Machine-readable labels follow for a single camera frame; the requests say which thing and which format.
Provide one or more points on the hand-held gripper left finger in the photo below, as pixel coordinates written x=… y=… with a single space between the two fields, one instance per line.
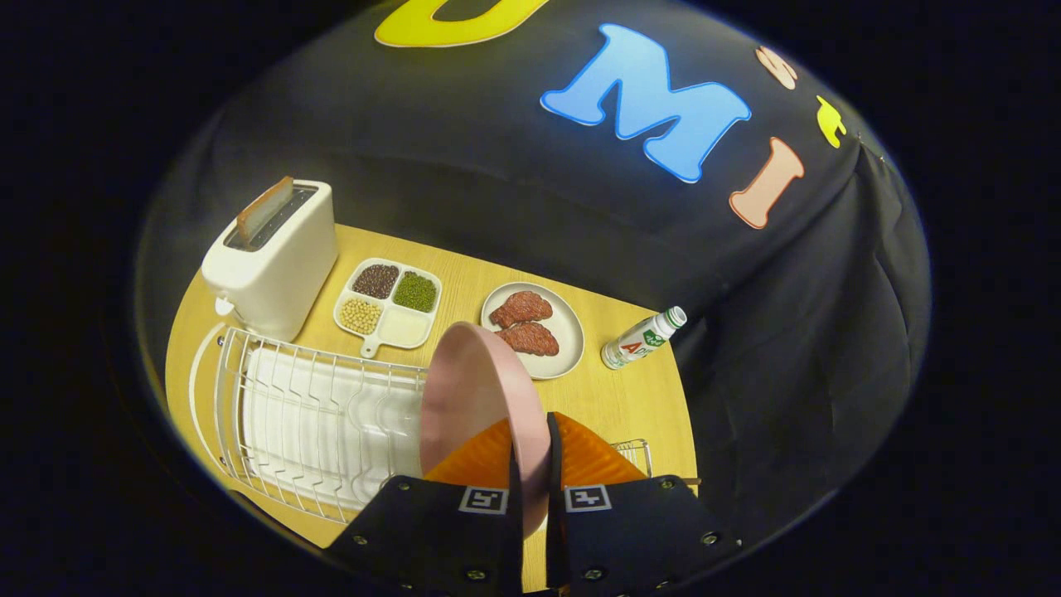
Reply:
x=515 y=531

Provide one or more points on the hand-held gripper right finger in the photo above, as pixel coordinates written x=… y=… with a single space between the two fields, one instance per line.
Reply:
x=554 y=531

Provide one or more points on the pink plate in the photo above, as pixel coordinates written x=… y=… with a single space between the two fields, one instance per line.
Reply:
x=472 y=390

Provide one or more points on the beige plate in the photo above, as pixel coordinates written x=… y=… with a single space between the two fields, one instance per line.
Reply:
x=569 y=332

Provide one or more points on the red meat piece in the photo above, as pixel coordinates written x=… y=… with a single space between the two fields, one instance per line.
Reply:
x=530 y=339
x=522 y=308

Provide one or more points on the white drink bottle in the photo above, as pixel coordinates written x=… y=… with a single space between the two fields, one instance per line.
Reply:
x=634 y=344

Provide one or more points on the white divided bean tray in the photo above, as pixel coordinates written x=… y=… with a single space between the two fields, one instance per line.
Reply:
x=402 y=327

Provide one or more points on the white toaster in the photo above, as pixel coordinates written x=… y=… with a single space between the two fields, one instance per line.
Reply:
x=273 y=274

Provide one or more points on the bread slice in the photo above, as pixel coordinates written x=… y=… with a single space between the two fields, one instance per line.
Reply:
x=264 y=211

